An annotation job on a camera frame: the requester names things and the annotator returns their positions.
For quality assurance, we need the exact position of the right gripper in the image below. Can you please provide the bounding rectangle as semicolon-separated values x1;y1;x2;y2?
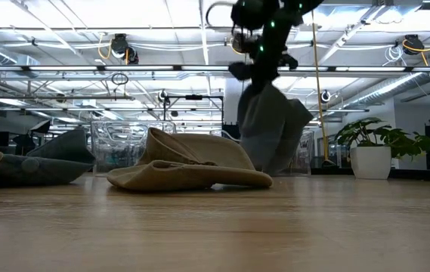
228;25;299;94

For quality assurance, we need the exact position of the grey brimmed hat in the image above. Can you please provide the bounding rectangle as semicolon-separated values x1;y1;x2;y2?
274;97;314;175
0;128;97;189
236;81;295;177

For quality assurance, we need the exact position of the green leafy plant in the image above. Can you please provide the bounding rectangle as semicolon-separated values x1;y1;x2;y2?
334;116;430;160

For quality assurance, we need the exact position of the white plant pot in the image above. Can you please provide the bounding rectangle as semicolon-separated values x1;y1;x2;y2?
349;145;393;181

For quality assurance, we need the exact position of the grey horizontal ceiling pipe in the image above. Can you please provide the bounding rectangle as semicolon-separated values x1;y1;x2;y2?
0;94;136;102

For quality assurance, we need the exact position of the yellow hanging cable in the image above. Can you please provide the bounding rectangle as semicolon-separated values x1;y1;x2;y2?
309;9;339;168

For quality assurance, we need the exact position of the black metal station frame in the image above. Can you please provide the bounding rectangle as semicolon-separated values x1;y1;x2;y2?
162;94;225;124

